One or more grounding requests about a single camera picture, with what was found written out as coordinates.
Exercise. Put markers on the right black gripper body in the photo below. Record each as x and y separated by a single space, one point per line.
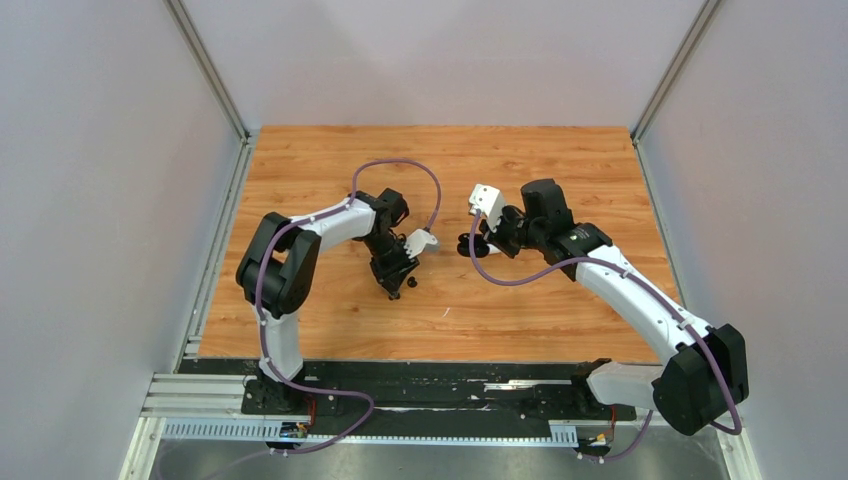
511 233

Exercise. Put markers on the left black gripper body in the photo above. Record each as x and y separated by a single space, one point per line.
391 263

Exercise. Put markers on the black earbud charging case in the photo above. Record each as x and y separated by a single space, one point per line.
472 244

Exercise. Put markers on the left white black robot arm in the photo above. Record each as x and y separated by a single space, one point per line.
277 270

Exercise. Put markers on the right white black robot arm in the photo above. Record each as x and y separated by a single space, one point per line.
702 373

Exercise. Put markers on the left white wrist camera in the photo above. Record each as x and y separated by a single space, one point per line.
421 241

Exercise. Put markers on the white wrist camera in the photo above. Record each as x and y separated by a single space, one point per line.
488 202
421 241

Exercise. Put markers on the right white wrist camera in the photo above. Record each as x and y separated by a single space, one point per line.
488 202

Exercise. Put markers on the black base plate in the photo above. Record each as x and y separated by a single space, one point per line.
416 426

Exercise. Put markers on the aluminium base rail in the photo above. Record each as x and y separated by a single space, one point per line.
243 396

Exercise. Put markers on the right aluminium frame post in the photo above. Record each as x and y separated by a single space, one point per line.
688 45

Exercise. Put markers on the aluminium frame post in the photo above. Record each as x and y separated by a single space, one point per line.
193 39
688 45

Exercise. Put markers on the left aluminium frame post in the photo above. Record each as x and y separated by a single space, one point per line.
193 39

